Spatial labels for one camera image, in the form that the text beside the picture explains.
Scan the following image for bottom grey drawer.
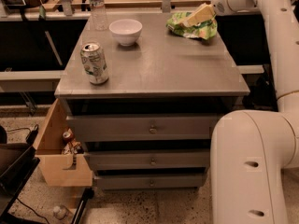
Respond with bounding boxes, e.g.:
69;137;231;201
93;174;206;190

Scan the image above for grey drawer cabinet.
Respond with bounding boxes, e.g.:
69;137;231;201
55;13;249;178

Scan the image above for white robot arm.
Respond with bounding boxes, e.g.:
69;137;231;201
210;0;299;224

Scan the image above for middle grey drawer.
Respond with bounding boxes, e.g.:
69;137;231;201
84;149;209;171

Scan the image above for green rice chip bag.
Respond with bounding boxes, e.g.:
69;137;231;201
166;12;218;40

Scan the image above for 7up soda can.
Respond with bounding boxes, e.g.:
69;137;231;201
80;42;108;85

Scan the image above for black power adapter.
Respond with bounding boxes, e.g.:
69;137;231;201
26;125;39;145

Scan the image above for white ceramic bowl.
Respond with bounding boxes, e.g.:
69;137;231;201
109;19;143;46

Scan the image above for light wooden open box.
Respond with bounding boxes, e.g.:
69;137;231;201
34;99;93;187

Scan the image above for plastic bottle on floor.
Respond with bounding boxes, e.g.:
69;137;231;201
53;205;73;224

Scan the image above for red can in box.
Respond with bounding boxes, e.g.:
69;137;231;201
62;132;74;143

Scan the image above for grey drawer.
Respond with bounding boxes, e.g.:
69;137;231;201
84;149;209;171
93;174;206;190
66;114;218;143

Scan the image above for top grey drawer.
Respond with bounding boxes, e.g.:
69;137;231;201
66;114;218;143

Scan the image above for black cart at left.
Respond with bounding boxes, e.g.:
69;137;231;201
0;126;39;224

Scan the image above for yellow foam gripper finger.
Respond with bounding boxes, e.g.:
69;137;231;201
181;3;215;27

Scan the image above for clear plastic water bottle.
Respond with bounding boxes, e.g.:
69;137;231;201
89;0;108;31

